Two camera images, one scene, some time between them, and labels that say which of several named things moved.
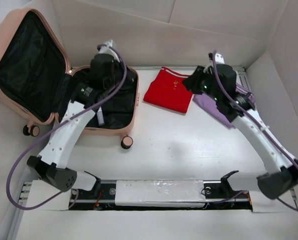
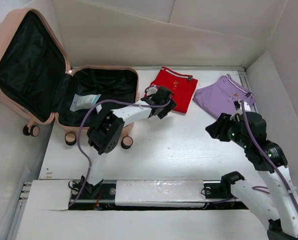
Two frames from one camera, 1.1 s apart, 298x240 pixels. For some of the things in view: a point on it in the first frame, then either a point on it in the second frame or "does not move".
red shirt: (167, 90) does not move
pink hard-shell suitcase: (30, 75) does not move
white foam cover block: (160, 193) does not move
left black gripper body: (118, 78) → (164, 111)
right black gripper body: (201, 83) → (230, 129)
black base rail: (216, 199) does not move
